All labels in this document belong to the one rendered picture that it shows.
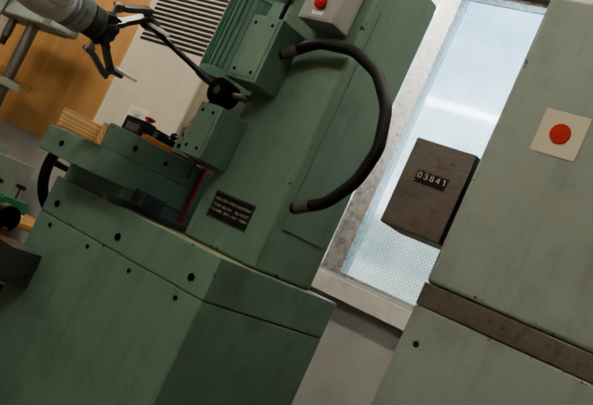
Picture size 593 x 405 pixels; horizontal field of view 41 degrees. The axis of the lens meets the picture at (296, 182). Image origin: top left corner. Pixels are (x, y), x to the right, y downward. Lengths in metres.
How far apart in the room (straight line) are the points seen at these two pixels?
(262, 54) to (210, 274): 0.48
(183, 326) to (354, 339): 1.59
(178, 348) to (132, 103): 2.25
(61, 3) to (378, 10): 0.67
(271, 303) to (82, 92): 2.87
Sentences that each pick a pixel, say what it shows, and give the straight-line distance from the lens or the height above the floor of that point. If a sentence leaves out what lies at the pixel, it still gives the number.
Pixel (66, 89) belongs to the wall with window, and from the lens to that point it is 4.49.
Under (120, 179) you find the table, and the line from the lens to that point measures 1.78.
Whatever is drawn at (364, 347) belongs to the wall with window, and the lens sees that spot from 3.04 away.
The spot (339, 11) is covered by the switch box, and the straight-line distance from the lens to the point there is 1.66.
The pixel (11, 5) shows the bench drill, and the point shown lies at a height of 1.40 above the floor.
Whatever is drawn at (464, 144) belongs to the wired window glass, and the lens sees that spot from 3.17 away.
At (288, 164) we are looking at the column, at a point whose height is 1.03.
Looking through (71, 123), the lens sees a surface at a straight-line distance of 1.71.
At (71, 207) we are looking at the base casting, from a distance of 1.86.
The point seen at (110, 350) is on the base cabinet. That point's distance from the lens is 1.66.
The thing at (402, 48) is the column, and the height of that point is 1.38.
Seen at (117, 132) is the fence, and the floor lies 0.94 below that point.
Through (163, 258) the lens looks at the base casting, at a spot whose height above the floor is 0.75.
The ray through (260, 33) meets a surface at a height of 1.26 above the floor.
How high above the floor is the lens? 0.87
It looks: 5 degrees up
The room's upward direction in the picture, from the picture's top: 25 degrees clockwise
